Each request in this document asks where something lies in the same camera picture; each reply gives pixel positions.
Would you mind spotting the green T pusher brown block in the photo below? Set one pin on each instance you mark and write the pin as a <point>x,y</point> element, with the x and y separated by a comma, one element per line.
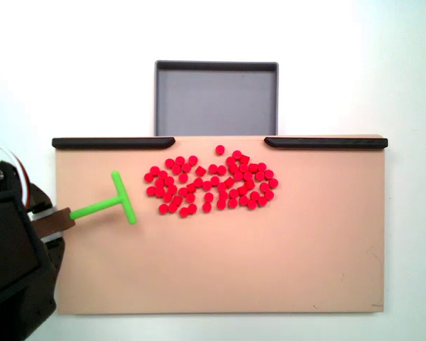
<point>92,209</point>

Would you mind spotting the red granule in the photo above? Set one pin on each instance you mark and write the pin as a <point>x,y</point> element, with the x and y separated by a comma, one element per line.
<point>253,167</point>
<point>261,166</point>
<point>233,202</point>
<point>198,182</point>
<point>186,167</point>
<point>219,149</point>
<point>206,206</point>
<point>273,182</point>
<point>223,195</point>
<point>177,201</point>
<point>243,200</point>
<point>159,183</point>
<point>229,182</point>
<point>215,180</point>
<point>230,161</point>
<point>179,160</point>
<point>182,192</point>
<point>268,174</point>
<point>176,169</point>
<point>213,168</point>
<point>221,170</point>
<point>192,159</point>
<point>155,170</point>
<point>221,204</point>
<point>236,154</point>
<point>206,185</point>
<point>221,187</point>
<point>259,175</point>
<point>255,195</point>
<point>151,191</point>
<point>262,201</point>
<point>183,212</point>
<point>234,168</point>
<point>162,174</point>
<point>200,170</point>
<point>169,180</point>
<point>243,168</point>
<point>167,197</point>
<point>244,159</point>
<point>251,204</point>
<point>183,177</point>
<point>190,197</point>
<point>248,176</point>
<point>234,193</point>
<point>172,206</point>
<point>148,177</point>
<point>249,183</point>
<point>268,194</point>
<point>169,163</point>
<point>191,187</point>
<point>159,192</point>
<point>264,186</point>
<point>163,208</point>
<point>208,196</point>
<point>242,190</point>
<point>238,176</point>
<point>172,189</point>
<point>191,208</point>

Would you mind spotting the beige board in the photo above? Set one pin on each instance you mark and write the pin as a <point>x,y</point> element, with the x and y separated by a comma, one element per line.
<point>234,266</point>

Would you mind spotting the grey tray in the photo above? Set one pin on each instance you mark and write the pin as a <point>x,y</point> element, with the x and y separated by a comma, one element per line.
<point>216,99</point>

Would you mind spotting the black edge rail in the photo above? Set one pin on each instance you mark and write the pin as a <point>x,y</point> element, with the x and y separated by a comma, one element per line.
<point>326,143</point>
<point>113,143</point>

